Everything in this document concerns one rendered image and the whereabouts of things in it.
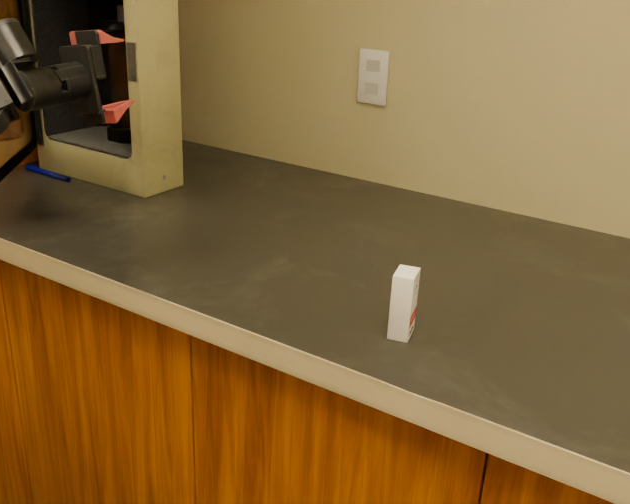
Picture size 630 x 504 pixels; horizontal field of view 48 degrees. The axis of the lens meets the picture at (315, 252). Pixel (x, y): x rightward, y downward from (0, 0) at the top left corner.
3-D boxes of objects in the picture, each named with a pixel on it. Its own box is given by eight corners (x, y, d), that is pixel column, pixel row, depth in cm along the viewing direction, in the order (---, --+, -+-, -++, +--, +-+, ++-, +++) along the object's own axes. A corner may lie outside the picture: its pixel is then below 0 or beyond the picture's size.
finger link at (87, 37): (133, 25, 111) (87, 31, 104) (141, 71, 113) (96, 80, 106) (104, 27, 114) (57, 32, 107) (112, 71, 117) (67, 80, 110)
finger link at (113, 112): (141, 70, 113) (96, 79, 106) (149, 114, 116) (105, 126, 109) (112, 70, 117) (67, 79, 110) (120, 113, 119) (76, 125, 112)
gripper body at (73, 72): (96, 43, 105) (55, 49, 100) (108, 112, 109) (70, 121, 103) (67, 45, 109) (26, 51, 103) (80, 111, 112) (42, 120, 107)
